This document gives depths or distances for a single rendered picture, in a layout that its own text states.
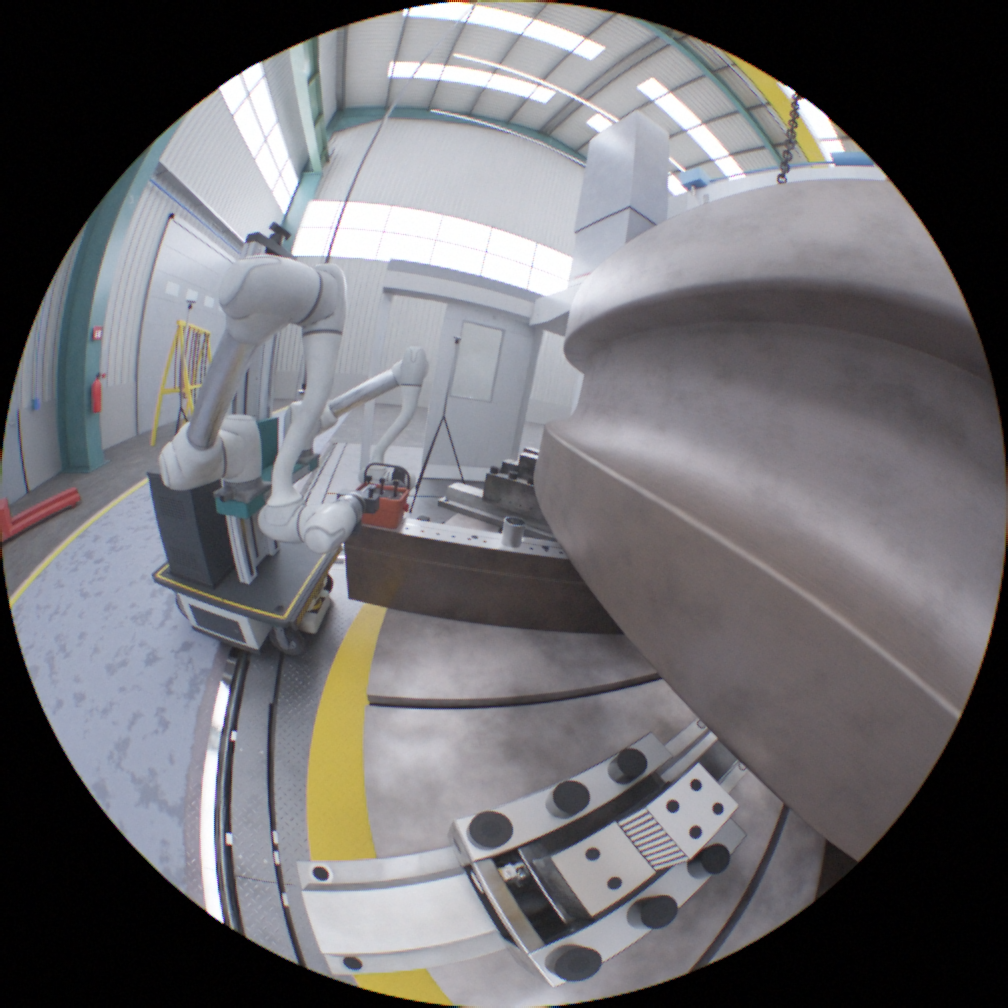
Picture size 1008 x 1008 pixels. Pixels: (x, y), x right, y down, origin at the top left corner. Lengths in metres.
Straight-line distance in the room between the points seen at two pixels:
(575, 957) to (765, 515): 0.71
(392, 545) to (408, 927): 1.17
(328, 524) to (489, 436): 3.69
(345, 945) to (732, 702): 0.80
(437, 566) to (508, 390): 3.40
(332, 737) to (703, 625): 1.28
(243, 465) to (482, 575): 0.95
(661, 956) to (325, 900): 0.78
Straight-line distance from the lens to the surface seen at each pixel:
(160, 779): 1.60
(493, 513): 2.29
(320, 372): 0.76
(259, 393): 1.55
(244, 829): 1.38
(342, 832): 1.27
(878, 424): 0.59
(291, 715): 1.47
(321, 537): 0.76
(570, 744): 1.10
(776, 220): 0.63
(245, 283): 0.65
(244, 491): 1.18
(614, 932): 0.63
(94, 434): 6.46
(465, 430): 4.19
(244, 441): 1.14
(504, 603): 1.29
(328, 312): 0.76
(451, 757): 1.00
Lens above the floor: 1.23
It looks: 20 degrees down
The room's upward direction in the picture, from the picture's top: 11 degrees clockwise
